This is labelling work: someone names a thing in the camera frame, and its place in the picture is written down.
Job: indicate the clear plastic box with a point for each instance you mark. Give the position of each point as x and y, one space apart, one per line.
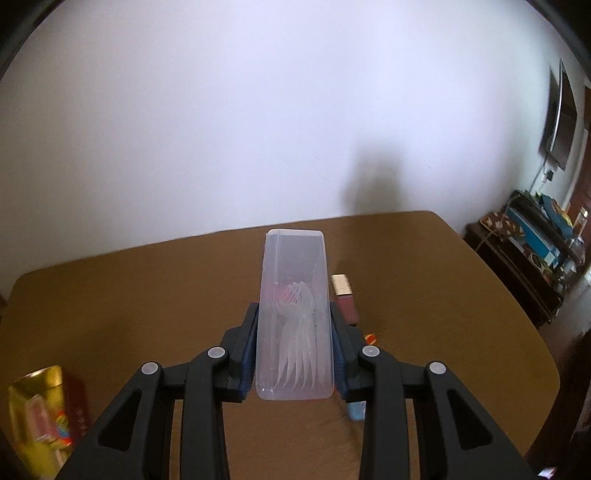
295 286

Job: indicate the floral patterned cloth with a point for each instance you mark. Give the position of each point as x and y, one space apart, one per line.
501 227

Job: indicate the red tin box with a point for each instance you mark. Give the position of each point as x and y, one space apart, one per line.
44 424

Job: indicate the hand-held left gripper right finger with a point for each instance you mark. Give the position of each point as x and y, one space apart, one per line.
340 369

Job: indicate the dark wooden cabinet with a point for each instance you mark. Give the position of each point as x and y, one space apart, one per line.
512 277

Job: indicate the teal bag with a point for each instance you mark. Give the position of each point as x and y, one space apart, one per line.
556 212

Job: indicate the pink lipstick tube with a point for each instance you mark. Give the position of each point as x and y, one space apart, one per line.
345 300

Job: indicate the blue cardboard box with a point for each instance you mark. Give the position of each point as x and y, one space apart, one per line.
535 235

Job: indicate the wall television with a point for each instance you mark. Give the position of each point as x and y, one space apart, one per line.
563 120

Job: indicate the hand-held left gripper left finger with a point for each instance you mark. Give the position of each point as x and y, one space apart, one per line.
248 369

